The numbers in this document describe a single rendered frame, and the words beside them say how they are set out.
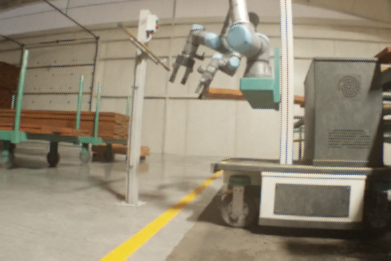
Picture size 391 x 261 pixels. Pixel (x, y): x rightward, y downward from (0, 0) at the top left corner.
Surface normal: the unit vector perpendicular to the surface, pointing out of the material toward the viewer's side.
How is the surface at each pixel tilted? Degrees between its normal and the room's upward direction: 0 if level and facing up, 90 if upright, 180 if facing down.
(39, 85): 90
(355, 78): 90
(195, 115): 86
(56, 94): 90
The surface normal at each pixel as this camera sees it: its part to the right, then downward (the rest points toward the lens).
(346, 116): -0.26, -0.11
